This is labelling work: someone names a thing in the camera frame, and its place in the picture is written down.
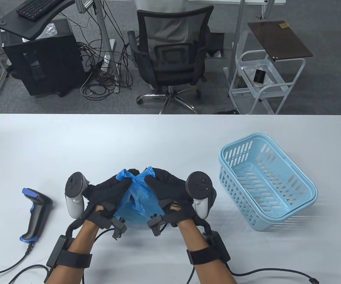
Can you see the person's right hand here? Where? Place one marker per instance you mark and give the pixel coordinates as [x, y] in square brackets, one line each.
[170, 189]

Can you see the person's left hand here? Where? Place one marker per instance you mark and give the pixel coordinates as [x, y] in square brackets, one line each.
[99, 193]

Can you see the person's right thumb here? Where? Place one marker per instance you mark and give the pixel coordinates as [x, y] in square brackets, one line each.
[151, 186]

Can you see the person's left thumb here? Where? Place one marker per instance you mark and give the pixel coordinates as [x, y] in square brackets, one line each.
[123, 189]

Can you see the blue plastic bag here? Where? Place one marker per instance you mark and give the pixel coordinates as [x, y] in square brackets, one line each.
[139, 204]

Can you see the person's left forearm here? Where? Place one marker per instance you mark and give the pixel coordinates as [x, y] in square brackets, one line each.
[76, 251]

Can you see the person's right forearm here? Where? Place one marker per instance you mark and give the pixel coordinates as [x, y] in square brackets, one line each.
[201, 254]

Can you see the white controller on left glove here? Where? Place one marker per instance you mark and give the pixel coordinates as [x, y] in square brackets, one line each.
[75, 195]

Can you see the grey controller on right glove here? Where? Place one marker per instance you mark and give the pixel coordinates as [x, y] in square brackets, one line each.
[200, 189]

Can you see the black blue barcode scanner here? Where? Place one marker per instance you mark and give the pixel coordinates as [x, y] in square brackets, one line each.
[36, 213]

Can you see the light blue plastic basket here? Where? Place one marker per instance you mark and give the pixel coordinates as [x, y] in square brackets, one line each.
[271, 189]

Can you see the black mesh office chair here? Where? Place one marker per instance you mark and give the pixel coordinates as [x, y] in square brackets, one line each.
[170, 59]

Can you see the black computer cabinet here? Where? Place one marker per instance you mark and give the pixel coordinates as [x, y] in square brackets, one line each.
[49, 62]

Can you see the white metal trolley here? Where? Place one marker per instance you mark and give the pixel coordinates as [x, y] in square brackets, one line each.
[265, 88]

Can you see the small black device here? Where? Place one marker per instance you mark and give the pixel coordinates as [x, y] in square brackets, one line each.
[259, 76]

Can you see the silver table leg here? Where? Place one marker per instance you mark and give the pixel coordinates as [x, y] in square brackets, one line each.
[237, 35]

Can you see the black keyboard shelf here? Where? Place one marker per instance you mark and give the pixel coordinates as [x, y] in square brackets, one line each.
[25, 28]

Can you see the dark brown board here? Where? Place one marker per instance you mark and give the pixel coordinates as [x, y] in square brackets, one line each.
[279, 40]

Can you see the black keyboard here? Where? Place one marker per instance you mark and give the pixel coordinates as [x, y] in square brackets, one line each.
[39, 7]

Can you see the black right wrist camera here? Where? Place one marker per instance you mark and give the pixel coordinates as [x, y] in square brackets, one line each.
[155, 224]

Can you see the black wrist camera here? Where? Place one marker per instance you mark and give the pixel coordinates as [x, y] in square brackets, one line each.
[119, 228]
[155, 224]

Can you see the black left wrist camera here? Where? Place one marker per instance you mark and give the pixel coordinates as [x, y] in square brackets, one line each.
[119, 228]

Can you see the silver aluminium post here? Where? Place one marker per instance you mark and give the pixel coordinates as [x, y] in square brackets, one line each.
[102, 23]

